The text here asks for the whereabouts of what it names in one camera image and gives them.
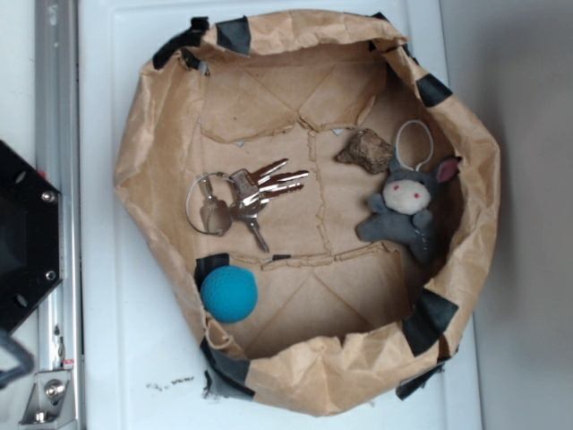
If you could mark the brown rock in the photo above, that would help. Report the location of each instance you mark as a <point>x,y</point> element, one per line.
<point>367,150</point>

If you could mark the blue dimpled ball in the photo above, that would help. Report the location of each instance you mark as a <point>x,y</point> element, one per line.
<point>229,294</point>

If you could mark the silver key bunch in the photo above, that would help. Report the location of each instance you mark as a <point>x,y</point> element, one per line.
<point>251,192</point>

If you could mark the aluminium rail frame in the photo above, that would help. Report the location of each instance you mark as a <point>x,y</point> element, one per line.
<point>56,399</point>

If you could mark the brown paper bag tray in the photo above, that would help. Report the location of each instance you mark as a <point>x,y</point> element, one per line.
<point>338,321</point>

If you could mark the grey plush bunny keychain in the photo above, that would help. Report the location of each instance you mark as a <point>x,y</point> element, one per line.
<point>400,212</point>

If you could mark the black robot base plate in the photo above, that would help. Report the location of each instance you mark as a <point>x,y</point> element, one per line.
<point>30,239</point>

